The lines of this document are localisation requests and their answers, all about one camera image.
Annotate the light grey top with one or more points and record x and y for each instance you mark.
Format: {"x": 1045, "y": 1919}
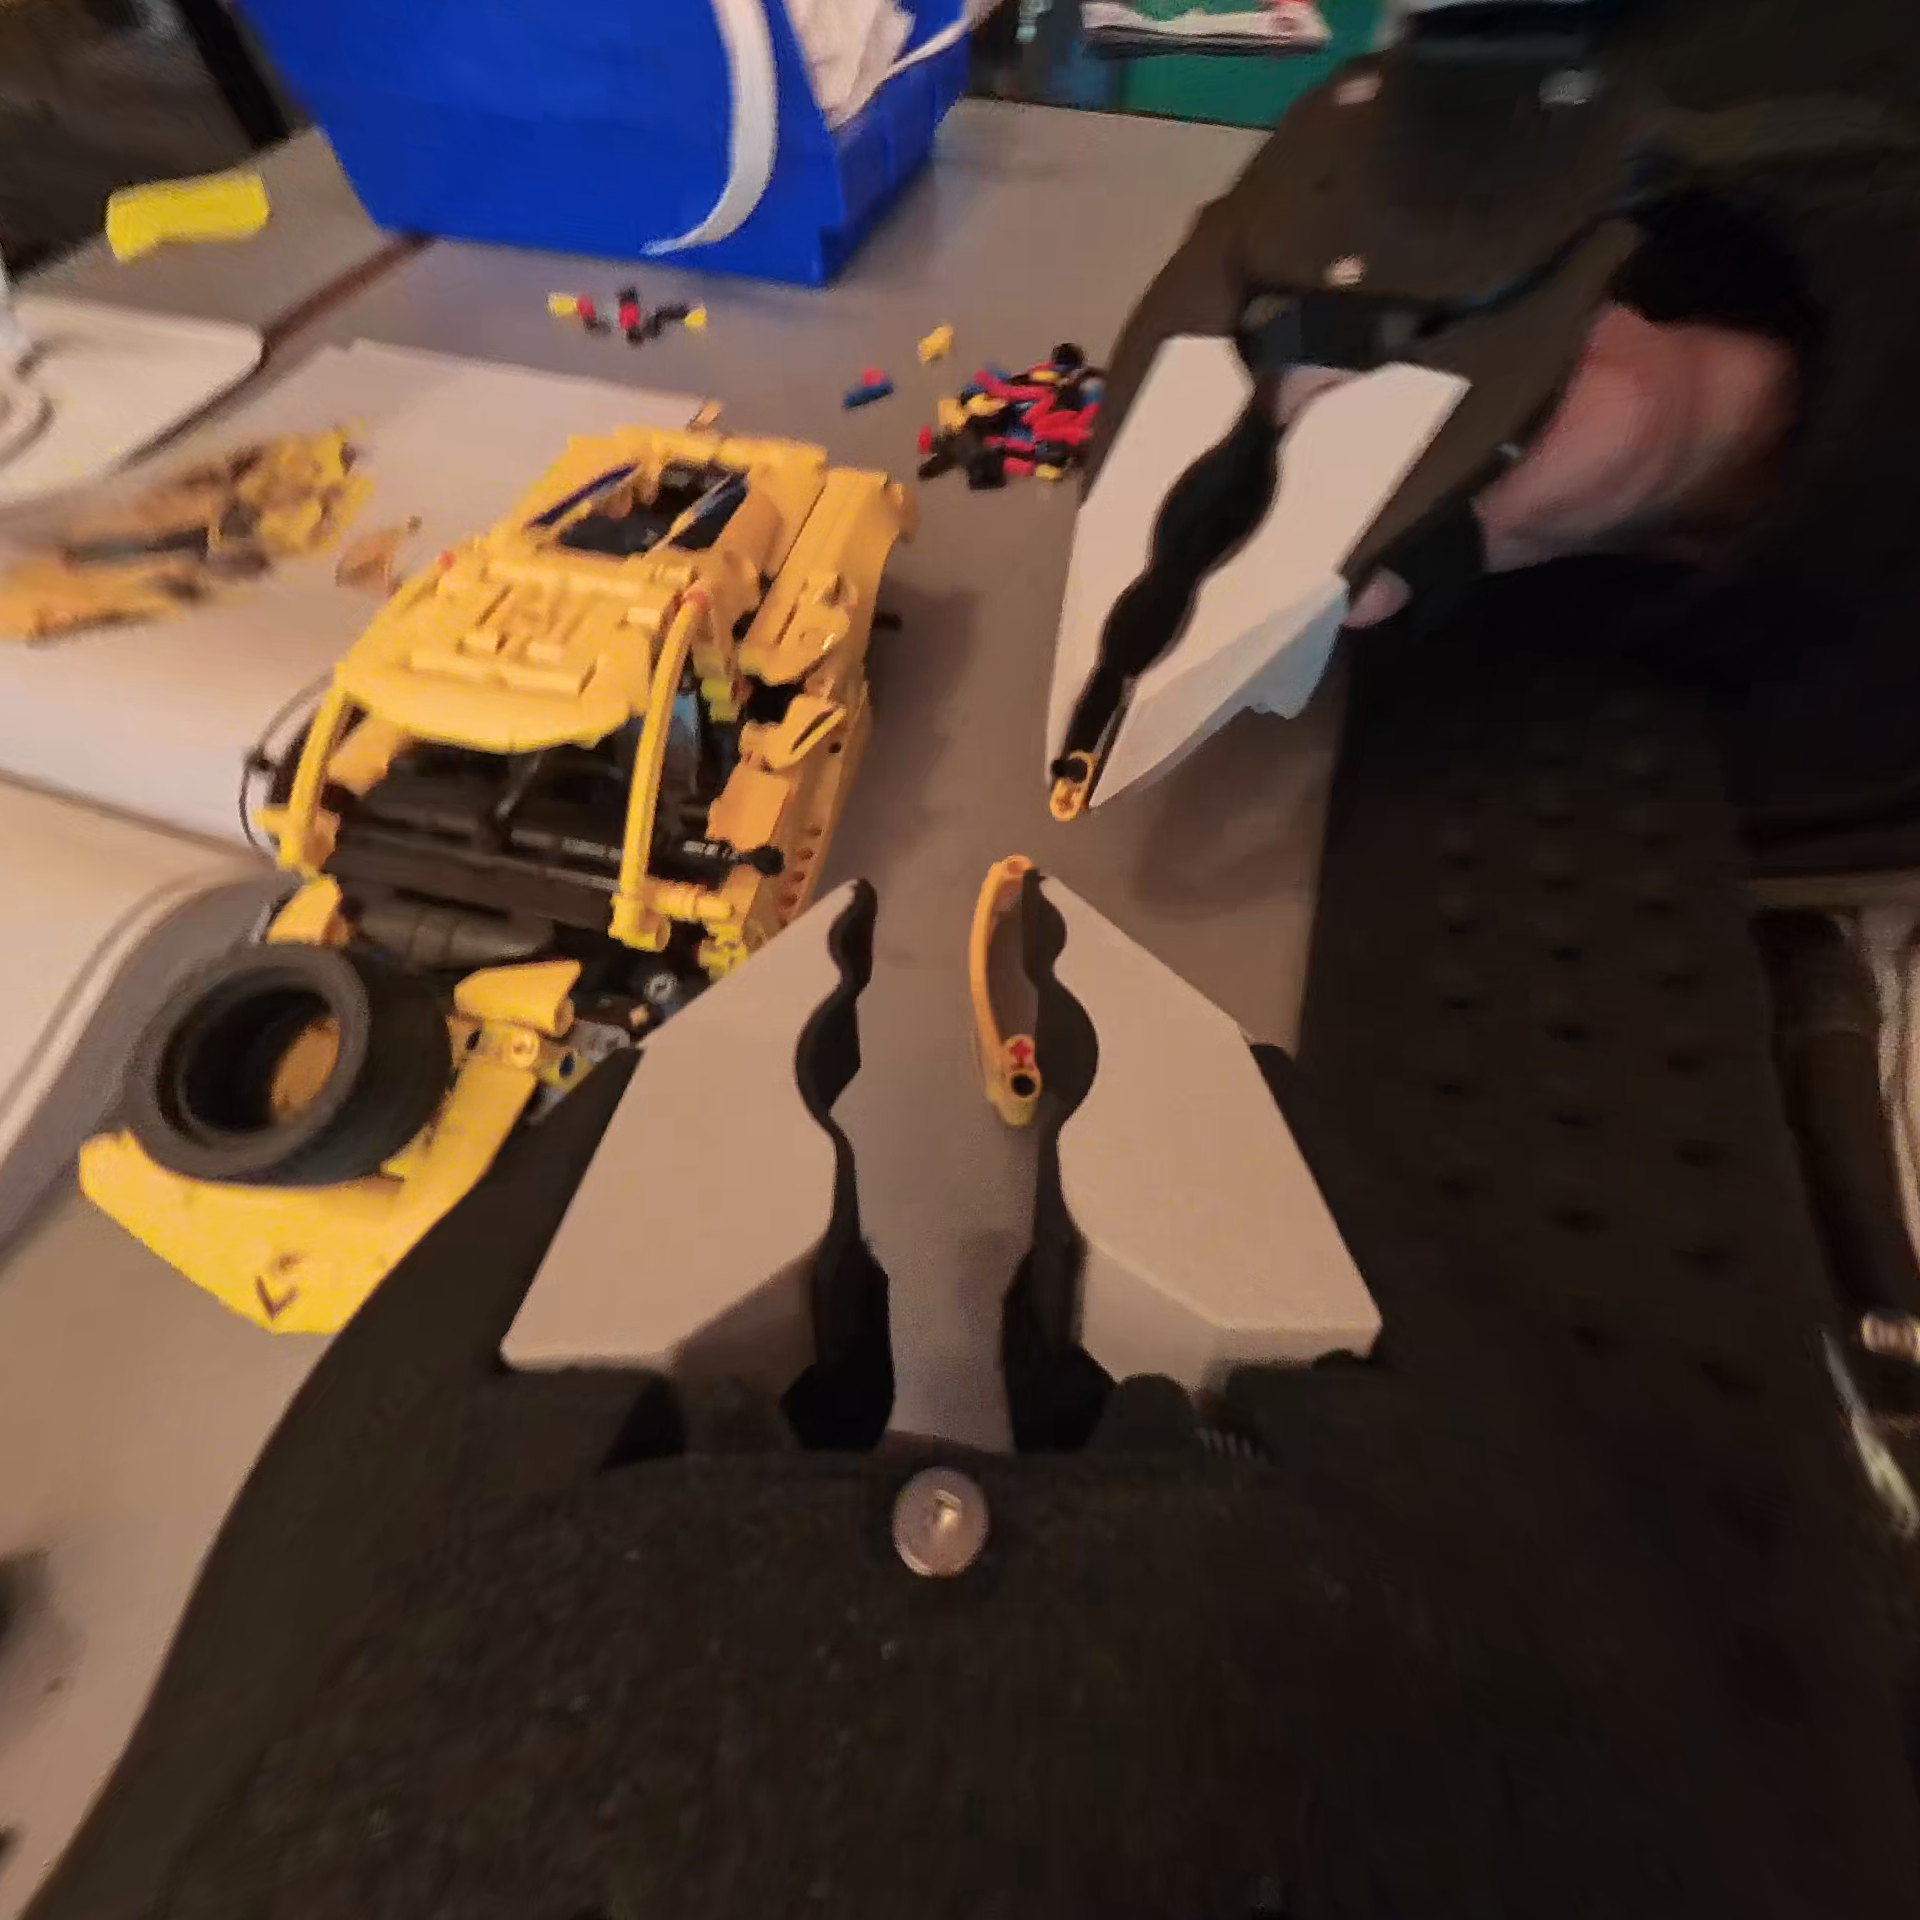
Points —
{"x": 1898, "y": 974}

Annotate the green plastic bin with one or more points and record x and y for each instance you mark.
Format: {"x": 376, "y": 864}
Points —
{"x": 1245, "y": 77}

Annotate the yellow toy bracket piece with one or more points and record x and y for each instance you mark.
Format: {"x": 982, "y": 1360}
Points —
{"x": 1070, "y": 783}

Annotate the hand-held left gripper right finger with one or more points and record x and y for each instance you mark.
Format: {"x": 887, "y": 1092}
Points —
{"x": 1200, "y": 1200}

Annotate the blue plastic bin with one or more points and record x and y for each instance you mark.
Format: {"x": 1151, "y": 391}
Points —
{"x": 570, "y": 119}

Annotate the white printed bag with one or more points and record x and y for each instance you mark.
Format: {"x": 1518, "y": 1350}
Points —
{"x": 870, "y": 44}

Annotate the black toy tyre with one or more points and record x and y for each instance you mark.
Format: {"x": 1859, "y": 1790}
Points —
{"x": 284, "y": 1065}

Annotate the person's right hand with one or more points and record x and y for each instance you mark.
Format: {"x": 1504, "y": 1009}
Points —
{"x": 1652, "y": 435}

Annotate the grey desk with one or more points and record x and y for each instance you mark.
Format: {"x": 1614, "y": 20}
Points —
{"x": 960, "y": 676}

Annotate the yellow toy brick car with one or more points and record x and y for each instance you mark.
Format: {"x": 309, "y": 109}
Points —
{"x": 510, "y": 630}

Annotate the small cluster of toy pins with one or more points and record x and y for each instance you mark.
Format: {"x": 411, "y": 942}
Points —
{"x": 629, "y": 312}

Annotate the person's right forearm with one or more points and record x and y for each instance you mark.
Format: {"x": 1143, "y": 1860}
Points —
{"x": 1830, "y": 676}

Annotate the yellow sticky note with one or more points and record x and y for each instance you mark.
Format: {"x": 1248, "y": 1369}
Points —
{"x": 189, "y": 216}

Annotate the white plastic strip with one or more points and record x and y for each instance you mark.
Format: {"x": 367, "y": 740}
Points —
{"x": 743, "y": 165}

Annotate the pile of red black bricks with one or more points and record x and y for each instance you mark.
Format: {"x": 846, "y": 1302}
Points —
{"x": 1021, "y": 421}

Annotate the open instruction booklet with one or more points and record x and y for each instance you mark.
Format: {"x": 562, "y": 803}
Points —
{"x": 119, "y": 704}

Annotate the small blue red toy pin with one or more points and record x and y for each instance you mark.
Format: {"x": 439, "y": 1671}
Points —
{"x": 868, "y": 388}

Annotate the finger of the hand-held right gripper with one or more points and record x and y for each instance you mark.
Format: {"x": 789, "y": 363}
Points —
{"x": 1290, "y": 600}
{"x": 1125, "y": 495}

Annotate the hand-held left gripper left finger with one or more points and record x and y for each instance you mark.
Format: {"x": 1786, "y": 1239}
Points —
{"x": 692, "y": 1200}

